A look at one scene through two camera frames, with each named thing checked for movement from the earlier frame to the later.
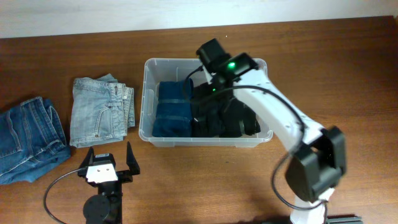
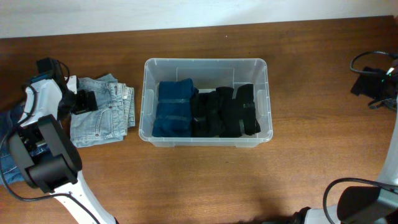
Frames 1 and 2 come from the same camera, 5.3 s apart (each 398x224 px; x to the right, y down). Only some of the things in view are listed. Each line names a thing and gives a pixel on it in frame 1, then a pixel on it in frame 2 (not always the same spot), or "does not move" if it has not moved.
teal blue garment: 174,115 does not move
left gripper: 134,165 to 86,103
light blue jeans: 102,110 does not move
